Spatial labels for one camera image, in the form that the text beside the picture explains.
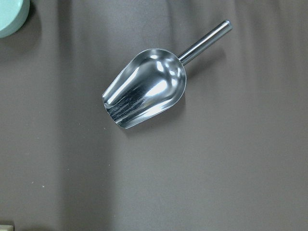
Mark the steel scoop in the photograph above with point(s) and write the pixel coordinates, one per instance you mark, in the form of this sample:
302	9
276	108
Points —
153	81

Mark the mint green bowl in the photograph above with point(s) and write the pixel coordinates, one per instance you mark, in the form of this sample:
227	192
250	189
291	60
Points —
13	14

